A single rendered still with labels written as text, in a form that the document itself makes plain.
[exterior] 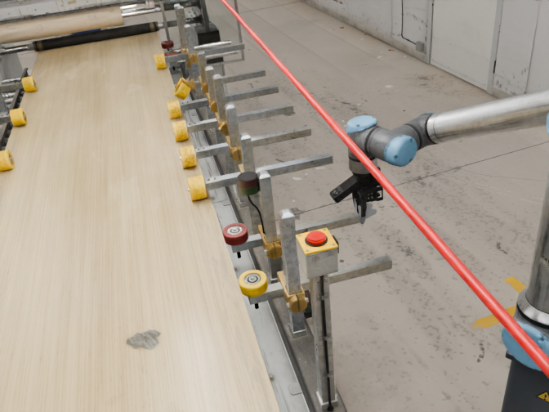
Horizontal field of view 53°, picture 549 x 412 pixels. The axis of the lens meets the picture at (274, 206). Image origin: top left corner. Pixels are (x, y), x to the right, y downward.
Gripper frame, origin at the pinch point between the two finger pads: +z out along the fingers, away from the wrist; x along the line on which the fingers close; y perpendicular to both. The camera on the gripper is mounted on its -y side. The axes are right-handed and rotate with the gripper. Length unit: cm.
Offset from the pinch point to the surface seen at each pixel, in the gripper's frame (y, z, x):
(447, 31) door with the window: 204, 51, 306
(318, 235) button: -30, -41, -56
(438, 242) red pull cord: -36, -83, -114
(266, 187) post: -30.5, -25.2, -6.1
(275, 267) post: -31.6, 5.3, -6.0
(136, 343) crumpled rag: -74, -11, -40
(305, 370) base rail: -34, 12, -44
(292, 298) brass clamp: -32.4, -4.6, -32.6
